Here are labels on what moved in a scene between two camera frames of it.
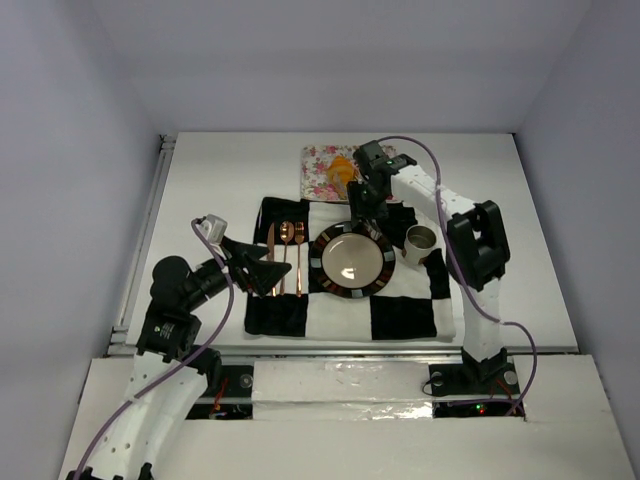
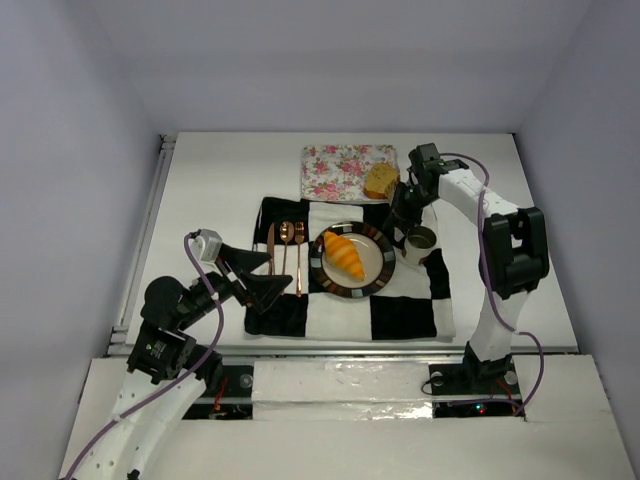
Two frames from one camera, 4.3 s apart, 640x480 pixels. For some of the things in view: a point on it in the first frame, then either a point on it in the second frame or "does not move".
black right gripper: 365,213 → 401,206
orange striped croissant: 342,171 → 342,255
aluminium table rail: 120,342 does not move
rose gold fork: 299,232 does not move
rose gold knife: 270,250 does not move
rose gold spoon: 286,234 does not move
